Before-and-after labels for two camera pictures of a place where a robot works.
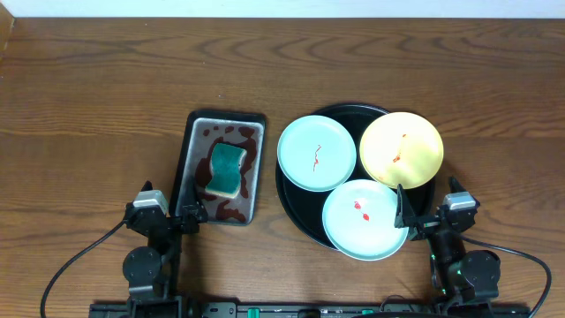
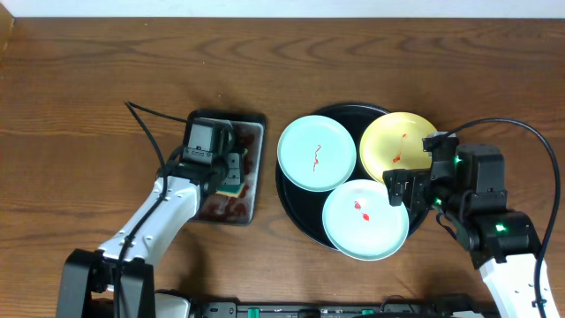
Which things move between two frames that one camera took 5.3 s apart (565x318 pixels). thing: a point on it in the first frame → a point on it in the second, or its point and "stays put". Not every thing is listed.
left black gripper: (195, 215) → (235, 163)
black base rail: (143, 309) stays put
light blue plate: (358, 219) stays put
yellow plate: (402, 148) stays put
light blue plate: (316, 153) stays put
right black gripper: (425, 226) → (419, 179)
